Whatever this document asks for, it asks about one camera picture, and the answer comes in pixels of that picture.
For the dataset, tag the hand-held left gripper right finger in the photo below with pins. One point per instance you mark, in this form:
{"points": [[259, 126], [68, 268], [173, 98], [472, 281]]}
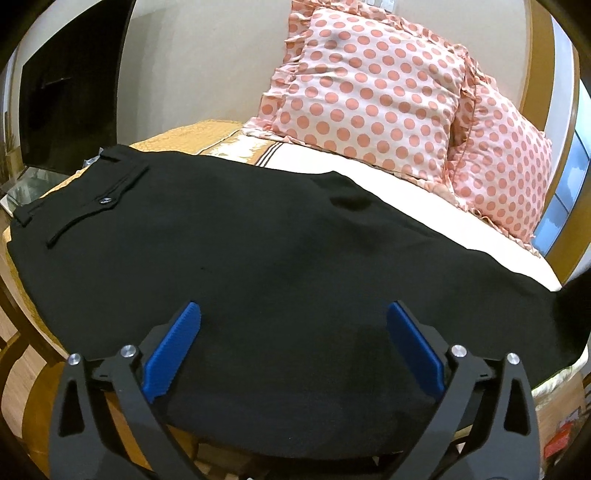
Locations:
{"points": [[415, 350]]}

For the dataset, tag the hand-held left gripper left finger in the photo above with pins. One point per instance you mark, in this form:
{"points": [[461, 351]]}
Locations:
{"points": [[171, 353]]}

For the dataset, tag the black pants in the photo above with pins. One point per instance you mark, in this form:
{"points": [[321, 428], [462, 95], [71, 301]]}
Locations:
{"points": [[277, 258]]}

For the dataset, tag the bed with cream sheet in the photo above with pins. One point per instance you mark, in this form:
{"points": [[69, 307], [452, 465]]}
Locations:
{"points": [[415, 198]]}

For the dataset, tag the red box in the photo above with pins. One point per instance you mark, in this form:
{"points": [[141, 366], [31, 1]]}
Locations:
{"points": [[556, 445]]}

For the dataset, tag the small polka dot pillow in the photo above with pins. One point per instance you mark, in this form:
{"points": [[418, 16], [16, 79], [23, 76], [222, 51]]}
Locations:
{"points": [[503, 161]]}

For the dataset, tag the glass side table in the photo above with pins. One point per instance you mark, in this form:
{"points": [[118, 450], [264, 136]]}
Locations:
{"points": [[21, 189]]}

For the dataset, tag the large polka dot pillow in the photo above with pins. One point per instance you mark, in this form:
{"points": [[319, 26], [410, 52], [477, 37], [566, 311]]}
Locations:
{"points": [[369, 97]]}

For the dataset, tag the black television screen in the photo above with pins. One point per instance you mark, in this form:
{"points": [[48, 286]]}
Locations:
{"points": [[69, 87]]}

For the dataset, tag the wooden headboard frame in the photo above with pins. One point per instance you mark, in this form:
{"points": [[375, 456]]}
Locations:
{"points": [[561, 138]]}

